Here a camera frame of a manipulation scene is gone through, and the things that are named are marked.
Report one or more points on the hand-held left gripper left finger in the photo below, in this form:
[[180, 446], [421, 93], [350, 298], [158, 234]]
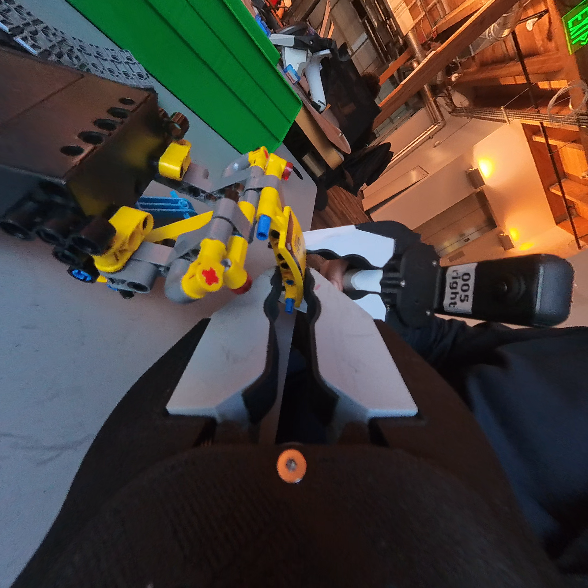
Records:
[[220, 367]]

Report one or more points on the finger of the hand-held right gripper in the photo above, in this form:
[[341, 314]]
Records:
[[367, 285], [349, 241]]

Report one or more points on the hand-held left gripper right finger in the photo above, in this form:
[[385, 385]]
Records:
[[358, 367]]

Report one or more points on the yellow toy brick assembly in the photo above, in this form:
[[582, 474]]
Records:
[[296, 239]]

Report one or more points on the black toy battery box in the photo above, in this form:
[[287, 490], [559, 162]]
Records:
[[105, 151]]

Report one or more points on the person's right forearm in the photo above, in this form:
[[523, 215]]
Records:
[[450, 340]]

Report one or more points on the person's right hand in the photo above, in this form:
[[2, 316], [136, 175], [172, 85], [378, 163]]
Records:
[[333, 275]]

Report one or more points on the wooden table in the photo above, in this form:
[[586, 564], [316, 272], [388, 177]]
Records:
[[330, 133]]

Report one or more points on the wooden staircase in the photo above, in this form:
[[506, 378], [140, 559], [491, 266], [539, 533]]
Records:
[[560, 183]]

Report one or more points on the dark cloth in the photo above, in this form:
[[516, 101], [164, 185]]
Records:
[[353, 92]]

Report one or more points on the white and black device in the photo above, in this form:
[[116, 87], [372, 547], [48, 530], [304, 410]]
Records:
[[314, 78]]

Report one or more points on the metal pipe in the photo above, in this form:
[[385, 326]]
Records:
[[427, 92]]

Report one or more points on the green plastic bin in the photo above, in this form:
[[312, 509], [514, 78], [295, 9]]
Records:
[[252, 32], [183, 59]]

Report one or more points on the green exit sign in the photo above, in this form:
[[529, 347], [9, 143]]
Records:
[[576, 27]]

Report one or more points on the grey toy track strip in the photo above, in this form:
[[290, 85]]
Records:
[[69, 41]]

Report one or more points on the wall lamp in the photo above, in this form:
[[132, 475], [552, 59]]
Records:
[[510, 239], [480, 170]]

